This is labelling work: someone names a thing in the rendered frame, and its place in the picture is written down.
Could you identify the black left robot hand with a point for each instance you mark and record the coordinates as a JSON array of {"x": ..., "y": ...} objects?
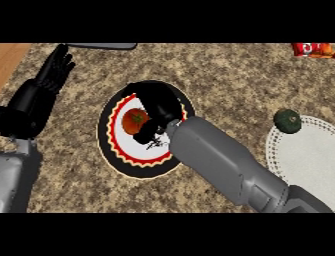
[{"x": 31, "y": 100}]

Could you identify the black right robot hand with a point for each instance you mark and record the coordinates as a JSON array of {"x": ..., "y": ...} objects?
[{"x": 158, "y": 100}]

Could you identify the red tomato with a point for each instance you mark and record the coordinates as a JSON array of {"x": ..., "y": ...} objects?
[{"x": 133, "y": 120}]

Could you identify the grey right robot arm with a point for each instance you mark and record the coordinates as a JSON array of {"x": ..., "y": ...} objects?
[{"x": 233, "y": 166}]

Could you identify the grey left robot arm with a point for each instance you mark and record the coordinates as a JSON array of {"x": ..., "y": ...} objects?
[{"x": 4, "y": 176}]

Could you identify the black red white plate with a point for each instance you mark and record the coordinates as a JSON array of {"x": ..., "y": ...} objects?
[{"x": 125, "y": 150}]

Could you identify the white round placemat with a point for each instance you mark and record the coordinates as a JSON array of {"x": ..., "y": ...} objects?
[{"x": 317, "y": 163}]

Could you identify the dark green round vegetable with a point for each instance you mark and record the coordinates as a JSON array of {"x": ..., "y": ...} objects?
[{"x": 286, "y": 121}]

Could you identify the red snack bag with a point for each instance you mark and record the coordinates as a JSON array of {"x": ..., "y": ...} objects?
[{"x": 313, "y": 50}]

